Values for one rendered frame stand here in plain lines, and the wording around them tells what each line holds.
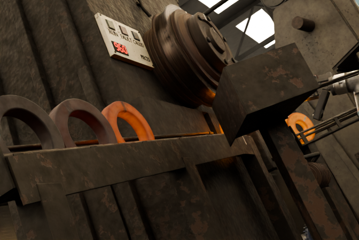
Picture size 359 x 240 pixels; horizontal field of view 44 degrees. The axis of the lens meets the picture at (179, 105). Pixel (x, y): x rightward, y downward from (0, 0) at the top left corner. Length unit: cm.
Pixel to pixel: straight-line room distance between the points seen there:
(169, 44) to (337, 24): 296
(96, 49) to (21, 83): 38
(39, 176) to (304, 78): 68
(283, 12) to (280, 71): 366
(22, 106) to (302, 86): 66
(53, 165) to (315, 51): 393
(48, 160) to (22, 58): 107
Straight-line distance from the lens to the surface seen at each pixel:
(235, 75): 113
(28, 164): 81
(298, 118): 220
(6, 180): 79
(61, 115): 99
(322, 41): 457
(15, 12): 192
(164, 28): 180
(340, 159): 449
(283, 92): 114
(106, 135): 107
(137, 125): 123
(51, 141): 92
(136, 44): 177
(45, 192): 80
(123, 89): 153
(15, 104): 90
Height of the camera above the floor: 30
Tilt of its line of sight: 20 degrees up
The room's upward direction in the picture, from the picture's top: 24 degrees counter-clockwise
